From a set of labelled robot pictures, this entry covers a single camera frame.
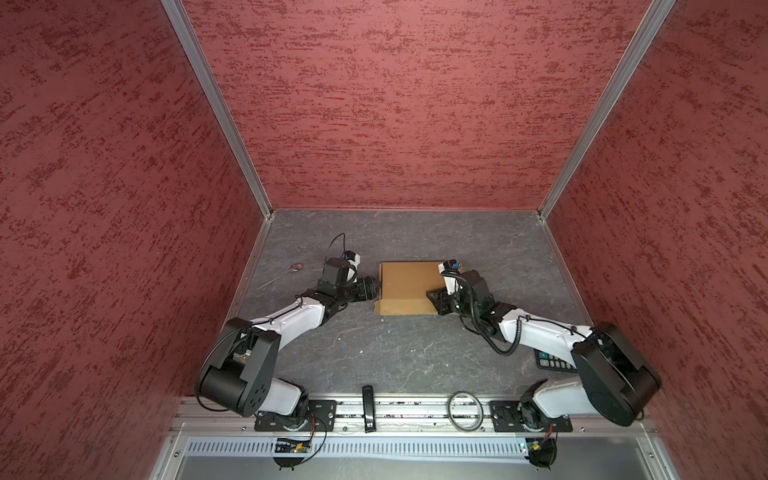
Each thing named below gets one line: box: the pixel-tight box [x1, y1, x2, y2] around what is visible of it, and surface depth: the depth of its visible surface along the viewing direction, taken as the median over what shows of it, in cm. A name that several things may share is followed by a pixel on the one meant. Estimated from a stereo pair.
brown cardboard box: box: [374, 260, 446, 316], surface depth 89 cm
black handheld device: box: [362, 385, 377, 433], surface depth 73 cm
